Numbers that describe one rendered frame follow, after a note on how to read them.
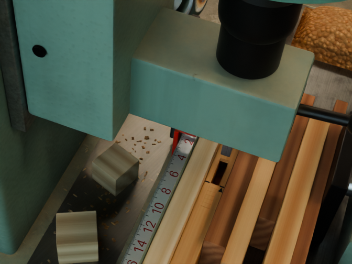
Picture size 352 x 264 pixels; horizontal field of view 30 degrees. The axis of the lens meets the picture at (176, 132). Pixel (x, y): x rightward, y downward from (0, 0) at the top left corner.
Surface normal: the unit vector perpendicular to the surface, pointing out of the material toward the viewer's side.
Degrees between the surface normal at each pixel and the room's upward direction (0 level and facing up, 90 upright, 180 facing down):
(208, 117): 90
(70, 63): 90
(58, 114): 90
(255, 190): 0
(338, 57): 70
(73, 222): 0
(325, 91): 0
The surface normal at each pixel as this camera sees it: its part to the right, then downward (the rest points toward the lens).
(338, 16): -0.21, -0.73
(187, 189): 0.07, -0.63
